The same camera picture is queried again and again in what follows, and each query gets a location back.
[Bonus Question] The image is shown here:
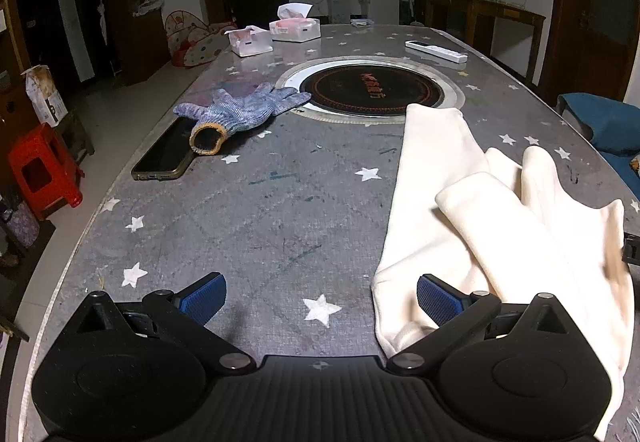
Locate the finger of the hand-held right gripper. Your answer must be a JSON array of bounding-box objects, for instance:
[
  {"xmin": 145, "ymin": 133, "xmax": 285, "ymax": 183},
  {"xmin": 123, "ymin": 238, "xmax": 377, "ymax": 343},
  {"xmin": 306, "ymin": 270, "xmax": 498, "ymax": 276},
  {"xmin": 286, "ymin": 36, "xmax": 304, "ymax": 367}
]
[{"xmin": 622, "ymin": 232, "xmax": 640, "ymax": 266}]

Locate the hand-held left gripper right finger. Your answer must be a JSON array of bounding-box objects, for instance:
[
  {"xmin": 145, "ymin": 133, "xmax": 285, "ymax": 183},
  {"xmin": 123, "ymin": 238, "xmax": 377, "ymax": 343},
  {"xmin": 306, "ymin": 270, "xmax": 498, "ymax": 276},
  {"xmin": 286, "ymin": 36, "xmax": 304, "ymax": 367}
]
[{"xmin": 386, "ymin": 273, "xmax": 568, "ymax": 373}]

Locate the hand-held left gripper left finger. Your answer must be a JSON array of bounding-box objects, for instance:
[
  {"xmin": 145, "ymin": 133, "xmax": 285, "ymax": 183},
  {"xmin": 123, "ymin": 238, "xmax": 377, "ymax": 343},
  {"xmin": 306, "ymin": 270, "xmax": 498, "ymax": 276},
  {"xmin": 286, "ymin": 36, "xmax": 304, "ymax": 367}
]
[{"xmin": 75, "ymin": 272, "xmax": 256, "ymax": 373}]

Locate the cream white sweatshirt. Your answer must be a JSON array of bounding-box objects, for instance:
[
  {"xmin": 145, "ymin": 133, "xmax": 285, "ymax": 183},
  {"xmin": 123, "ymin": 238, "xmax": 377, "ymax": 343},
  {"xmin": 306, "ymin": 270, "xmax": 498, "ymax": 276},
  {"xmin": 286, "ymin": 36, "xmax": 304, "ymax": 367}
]
[{"xmin": 371, "ymin": 103, "xmax": 635, "ymax": 442}]

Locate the blue sofa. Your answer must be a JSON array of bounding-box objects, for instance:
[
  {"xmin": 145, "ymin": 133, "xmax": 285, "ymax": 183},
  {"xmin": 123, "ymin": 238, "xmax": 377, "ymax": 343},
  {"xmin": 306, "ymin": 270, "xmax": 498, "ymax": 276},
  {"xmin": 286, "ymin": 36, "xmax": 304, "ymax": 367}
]
[{"xmin": 557, "ymin": 92, "xmax": 640, "ymax": 200}]

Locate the grey star-print table cover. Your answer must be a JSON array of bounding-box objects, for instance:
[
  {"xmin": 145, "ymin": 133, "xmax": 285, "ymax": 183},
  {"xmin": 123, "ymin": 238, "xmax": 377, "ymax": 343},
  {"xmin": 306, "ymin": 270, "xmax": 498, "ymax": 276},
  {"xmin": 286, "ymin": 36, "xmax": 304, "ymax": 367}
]
[{"xmin": 22, "ymin": 24, "xmax": 640, "ymax": 442}]

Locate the dark smartphone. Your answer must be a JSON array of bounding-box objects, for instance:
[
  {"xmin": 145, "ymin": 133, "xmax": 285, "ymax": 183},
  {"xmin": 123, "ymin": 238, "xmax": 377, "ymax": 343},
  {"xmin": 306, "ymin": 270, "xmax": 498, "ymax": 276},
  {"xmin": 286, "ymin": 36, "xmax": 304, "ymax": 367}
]
[{"xmin": 131, "ymin": 115, "xmax": 198, "ymax": 181}]

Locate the blue-grey knit work glove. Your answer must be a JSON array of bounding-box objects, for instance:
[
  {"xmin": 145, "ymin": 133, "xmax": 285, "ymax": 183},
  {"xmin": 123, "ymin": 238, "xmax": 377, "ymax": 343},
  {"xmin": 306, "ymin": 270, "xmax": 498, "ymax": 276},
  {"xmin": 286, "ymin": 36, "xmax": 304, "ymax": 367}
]
[{"xmin": 173, "ymin": 83, "xmax": 312, "ymax": 156}]

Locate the red plastic stool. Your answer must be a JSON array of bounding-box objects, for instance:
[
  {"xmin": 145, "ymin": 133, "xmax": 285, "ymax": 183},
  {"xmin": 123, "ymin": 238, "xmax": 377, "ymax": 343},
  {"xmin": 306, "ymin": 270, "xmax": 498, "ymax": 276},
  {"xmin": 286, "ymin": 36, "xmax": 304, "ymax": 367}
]
[{"xmin": 7, "ymin": 122, "xmax": 83, "ymax": 221}]

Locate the round black induction cooktop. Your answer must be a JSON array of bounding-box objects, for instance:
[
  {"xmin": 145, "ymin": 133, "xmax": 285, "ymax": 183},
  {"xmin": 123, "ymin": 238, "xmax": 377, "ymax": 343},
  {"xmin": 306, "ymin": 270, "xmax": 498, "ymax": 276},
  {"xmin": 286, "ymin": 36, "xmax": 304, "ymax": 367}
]
[{"xmin": 274, "ymin": 55, "xmax": 468, "ymax": 124}]

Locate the white remote control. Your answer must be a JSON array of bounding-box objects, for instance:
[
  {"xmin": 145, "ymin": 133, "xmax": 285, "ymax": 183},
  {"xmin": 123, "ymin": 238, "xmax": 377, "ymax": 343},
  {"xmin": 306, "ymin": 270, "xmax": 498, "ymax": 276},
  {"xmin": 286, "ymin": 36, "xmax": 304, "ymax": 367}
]
[{"xmin": 405, "ymin": 40, "xmax": 468, "ymax": 64}]

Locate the polka-dot folding play tent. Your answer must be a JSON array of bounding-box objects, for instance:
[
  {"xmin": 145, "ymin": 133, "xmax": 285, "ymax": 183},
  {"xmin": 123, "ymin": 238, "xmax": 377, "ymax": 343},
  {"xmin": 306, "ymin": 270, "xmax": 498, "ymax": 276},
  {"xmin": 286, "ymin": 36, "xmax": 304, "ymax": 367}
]
[{"xmin": 165, "ymin": 10, "xmax": 238, "ymax": 69}]

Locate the worn cardboard box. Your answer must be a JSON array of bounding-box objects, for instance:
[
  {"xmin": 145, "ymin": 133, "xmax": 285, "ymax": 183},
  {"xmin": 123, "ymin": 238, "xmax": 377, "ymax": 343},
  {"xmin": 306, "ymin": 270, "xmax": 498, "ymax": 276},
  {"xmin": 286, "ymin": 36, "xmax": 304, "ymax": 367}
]
[{"xmin": 25, "ymin": 65, "xmax": 68, "ymax": 128}]

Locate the small white pink tissue pack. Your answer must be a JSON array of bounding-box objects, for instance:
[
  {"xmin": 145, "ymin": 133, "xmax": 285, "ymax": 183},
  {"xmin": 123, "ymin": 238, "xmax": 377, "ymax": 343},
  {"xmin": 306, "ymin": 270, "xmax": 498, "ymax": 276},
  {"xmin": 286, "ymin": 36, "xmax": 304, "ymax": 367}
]
[{"xmin": 228, "ymin": 25, "xmax": 274, "ymax": 58}]

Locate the dark wooden desk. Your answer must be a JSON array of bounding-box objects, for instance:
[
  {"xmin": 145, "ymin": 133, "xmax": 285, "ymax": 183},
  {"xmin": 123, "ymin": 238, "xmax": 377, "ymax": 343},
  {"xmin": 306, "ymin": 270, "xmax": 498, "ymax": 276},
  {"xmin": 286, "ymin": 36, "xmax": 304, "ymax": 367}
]
[{"xmin": 425, "ymin": 0, "xmax": 547, "ymax": 83}]

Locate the large white pink tissue box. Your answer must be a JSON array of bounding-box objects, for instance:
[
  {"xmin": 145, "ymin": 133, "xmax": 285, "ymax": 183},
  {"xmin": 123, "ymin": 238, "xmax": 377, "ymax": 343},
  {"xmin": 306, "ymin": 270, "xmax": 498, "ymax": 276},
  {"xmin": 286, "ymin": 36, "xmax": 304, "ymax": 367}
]
[{"xmin": 269, "ymin": 2, "xmax": 321, "ymax": 43}]

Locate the open wooden shelf cabinet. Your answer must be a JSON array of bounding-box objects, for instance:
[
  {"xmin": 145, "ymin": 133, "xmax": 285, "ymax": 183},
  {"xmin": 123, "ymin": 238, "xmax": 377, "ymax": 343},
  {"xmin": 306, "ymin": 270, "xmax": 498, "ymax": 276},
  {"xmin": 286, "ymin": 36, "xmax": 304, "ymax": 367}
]
[{"xmin": 97, "ymin": 0, "xmax": 171, "ymax": 86}]

